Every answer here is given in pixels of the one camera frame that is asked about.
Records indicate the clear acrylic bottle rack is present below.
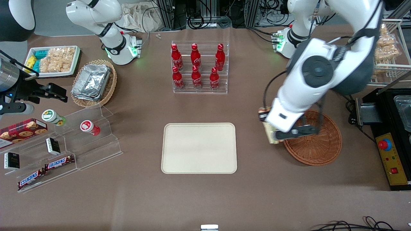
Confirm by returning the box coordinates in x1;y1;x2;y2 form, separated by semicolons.
171;40;229;94

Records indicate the white wire rack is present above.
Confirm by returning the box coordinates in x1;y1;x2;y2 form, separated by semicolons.
368;19;411;87

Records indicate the green lid drink bottle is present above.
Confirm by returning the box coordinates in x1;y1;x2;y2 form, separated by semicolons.
42;109;66;126

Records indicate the clear bag of crackers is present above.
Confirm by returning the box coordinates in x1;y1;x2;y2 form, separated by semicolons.
39;57;72;73
48;47;76;62

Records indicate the oval light wicker basket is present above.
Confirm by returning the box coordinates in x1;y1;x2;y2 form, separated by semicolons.
71;59;118;108

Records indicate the red lid drink bottle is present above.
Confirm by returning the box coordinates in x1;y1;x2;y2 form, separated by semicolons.
80;120;101;136

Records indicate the white snack tray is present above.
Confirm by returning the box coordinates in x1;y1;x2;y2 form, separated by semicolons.
24;46;81;78

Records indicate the beige cloth bag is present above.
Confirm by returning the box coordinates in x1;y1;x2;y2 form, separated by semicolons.
120;2;164;32

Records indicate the black cable bundle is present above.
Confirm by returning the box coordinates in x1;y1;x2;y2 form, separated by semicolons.
310;216;411;231

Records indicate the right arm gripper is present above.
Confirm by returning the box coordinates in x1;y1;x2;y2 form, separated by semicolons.
13;75;68;103

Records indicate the black sealing machine yellow panel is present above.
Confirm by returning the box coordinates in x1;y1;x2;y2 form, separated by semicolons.
355;88;411;191

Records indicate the snickers bar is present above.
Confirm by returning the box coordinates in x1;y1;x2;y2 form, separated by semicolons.
18;169;47;190
45;155;75;170

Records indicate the clear acrylic stepped shelf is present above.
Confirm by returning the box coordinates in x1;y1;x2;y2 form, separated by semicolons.
0;104;123;193

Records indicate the cream rectangular tray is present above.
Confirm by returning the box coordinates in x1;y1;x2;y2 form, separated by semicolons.
161;123;238;174

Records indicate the red cola bottle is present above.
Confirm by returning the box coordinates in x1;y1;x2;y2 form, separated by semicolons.
210;67;220;91
171;44;183;71
215;43;226;72
172;66;185;90
191;43;202;69
191;65;203;90

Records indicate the black coiled cable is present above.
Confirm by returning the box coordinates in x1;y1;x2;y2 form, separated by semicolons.
187;13;232;30

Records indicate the black machine power cable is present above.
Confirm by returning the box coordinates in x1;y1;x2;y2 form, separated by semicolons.
345;98;376;143

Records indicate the aluminium frame post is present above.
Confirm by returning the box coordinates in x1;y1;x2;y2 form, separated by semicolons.
245;0;259;28
156;0;187;30

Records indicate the aluminium foil container stack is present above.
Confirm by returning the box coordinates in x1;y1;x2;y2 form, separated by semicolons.
71;64;111;101

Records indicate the round brown wicker basket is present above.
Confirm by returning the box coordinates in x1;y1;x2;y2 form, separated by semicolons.
283;109;343;166

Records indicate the red cookie box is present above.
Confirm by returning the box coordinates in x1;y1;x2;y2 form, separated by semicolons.
0;118;48;149

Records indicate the clear plastic food container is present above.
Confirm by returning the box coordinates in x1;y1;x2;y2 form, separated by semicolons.
394;95;411;133

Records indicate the clear bag of biscuits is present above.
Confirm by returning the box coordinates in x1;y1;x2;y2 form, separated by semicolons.
374;40;402;61
378;24;398;45

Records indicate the small black box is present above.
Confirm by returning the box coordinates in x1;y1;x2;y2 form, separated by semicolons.
46;137;61;155
4;152;20;170

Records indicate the triangle sandwich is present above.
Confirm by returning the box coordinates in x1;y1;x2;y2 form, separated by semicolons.
258;107;280;145

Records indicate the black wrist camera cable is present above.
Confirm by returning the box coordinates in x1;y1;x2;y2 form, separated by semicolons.
263;71;288;109

